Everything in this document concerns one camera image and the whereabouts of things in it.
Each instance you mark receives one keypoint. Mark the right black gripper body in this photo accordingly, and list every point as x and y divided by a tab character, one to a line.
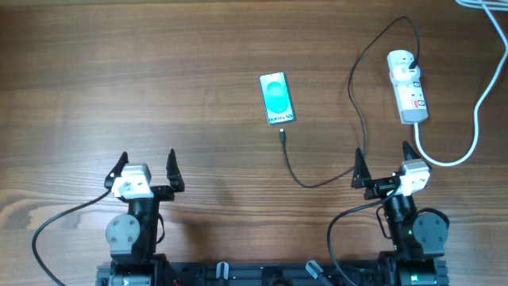
382	187

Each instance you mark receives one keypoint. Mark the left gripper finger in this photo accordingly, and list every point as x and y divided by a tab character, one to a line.
116	171
173	173

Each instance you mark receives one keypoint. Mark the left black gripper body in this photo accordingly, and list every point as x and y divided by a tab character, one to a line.
161	194

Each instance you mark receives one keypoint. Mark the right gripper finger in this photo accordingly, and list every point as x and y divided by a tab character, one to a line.
361	176
408	152

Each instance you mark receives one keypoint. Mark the blue Galaxy S25 smartphone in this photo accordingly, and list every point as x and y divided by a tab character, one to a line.
277	98

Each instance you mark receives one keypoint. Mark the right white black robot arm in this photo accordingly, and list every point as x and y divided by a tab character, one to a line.
418	235

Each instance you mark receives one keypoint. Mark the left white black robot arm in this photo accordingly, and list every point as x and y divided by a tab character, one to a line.
133	236

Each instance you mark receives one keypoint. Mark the white USB charger plug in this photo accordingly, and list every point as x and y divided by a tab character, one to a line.
402	73

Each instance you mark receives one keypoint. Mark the white power strip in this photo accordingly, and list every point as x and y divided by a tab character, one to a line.
410	100

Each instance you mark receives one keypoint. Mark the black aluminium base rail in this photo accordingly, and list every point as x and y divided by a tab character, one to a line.
254	274

